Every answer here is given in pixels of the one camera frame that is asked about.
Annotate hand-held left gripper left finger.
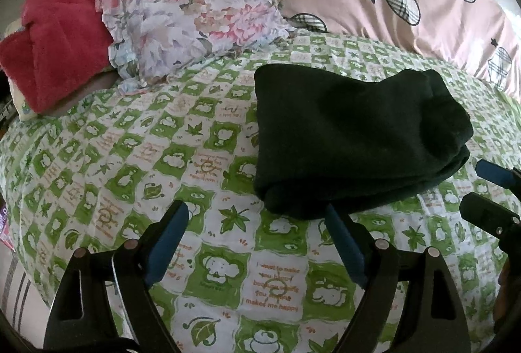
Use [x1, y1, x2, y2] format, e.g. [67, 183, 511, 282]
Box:
[43, 200, 190, 353]

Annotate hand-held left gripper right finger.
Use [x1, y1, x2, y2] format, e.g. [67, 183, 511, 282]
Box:
[326, 205, 470, 353]

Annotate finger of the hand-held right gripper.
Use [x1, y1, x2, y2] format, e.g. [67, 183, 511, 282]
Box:
[459, 192, 521, 240]
[475, 160, 521, 189]

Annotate dark green pants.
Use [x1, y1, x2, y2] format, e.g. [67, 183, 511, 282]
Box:
[252, 64, 475, 221]

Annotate green checkered bedsheet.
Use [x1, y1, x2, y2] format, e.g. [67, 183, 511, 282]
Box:
[0, 31, 521, 353]

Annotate striped white cloth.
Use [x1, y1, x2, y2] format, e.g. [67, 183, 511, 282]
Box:
[0, 255, 43, 339]

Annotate pink packet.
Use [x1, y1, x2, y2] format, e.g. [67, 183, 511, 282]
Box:
[0, 206, 15, 252]

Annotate cream pillow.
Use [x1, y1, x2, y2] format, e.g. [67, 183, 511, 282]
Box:
[7, 72, 41, 121]

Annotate floral ruffled pillow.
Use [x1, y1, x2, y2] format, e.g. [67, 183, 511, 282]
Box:
[94, 0, 294, 95]

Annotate red fleece blanket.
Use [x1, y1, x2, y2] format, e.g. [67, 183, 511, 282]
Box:
[0, 0, 200, 113]

